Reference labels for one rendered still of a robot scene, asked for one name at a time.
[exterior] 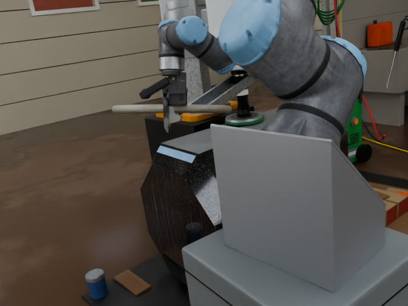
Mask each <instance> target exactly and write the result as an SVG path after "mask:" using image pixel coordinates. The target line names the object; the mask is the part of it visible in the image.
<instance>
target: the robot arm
mask: <svg viewBox="0 0 408 306"><path fill-rule="evenodd" d="M316 13H317V6H316V2H315V0H237V1H236V2H235V3H232V5H231V7H230V8H229V9H228V11H227V13H226V15H225V17H224V19H223V21H222V23H221V26H220V31H219V35H218V37H217V38H216V37H215V36H213V35H212V34H210V33H209V32H208V31H207V28H206V25H205V23H204V22H203V20H202V19H200V18H199V17H197V16H186V17H183V18H182V19H180V20H178V19H168V20H165V21H162V22H161V23H160V24H159V25H158V53H159V59H158V60H159V71H162V72H161V75H162V76H166V77H165V78H163V79H162V80H160V81H158V82H157V83H155V84H153V85H152V86H150V87H148V88H147V89H143V90H142V91H141V92H140V93H139V96H140V97H141V99H144V100H145V99H148V98H150V97H151V95H153V94H155V93H156V92H158V91H160V90H163V117H164V128H165V130H166V132H167V133H169V132H170V131H171V124H173V123H176V122H179V121H182V116H181V115H179V114H177V113H175V109H174V107H173V106H169V107H168V105H169V104H174V105H186V104H187V92H188V88H187V87H186V72H182V71H184V70H185V49H186V50H187V51H188V52H189V53H191V54H192V55H194V56H195V57H197V58H198V59H199V60H200V61H201V62H203V63H204V64H206V65H207V66H208V67H209V68H211V70H212V71H215V72H216V73H218V74H219V75H224V74H227V73H228V72H230V71H231V70H232V69H233V68H234V66H235V65H236V64H237V65H239V66H240V67H241V68H242V69H243V70H245V71H246V72H248V73H249V74H250V75H251V76H252V77H253V78H255V79H256V80H257V81H258V82H260V83H261V84H262V85H263V86H265V87H266V88H267V89H268V90H269V91H270V92H272V93H273V94H275V96H277V97H278V98H279V99H280V100H281V102H280V105H279V107H278V109H277V112H276V114H275V116H274V117H273V118H272V119H271V120H270V121H269V122H268V123H267V124H266V125H265V126H264V127H263V128H262V129H261V131H270V132H279V133H284V134H293V135H302V136H307V137H316V138H325V139H330V140H333V141H334V143H335V144H336V145H337V146H338V148H339V149H340V141H341V138H342V135H343V133H344V131H345V127H346V125H347V123H348V120H349V118H350V115H351V113H352V110H353V108H354V105H355V103H356V100H357V98H358V95H359V93H360V90H361V89H362V87H363V84H364V78H365V75H366V71H367V63H366V59H365V58H364V55H362V54H361V51H360V50H359V49H358V48H357V47H356V46H354V45H353V44H352V43H350V42H348V41H346V40H344V39H342V38H338V37H336V38H335V39H332V38H331V36H319V35H318V34H317V33H316V31H315V30H314V28H313V25H314V23H315V18H316ZM167 77H168V78H167ZM173 77H174V78H175V80H172V78H173ZM186 88H187V90H186Z"/></svg>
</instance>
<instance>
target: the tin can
mask: <svg viewBox="0 0 408 306"><path fill-rule="evenodd" d="M85 278H86V282H87V286H88V289H89V293H90V297H91V298H92V299H100V298H103V297H104V296H105V295H107V292H108V289H107V285H106V280H105V276H104V271H103V270H102V269H94V270H90V271H89V272H88V273H87V274H86V275H85Z"/></svg>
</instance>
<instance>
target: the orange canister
mask: <svg viewBox="0 0 408 306"><path fill-rule="evenodd" d="M392 32H393V23H392V22H379V23H377V20H374V21H373V24H369V25H368V26H367V46H368V47H369V48H367V50H382V49H386V48H389V47H394V46H395V42H392Z"/></svg>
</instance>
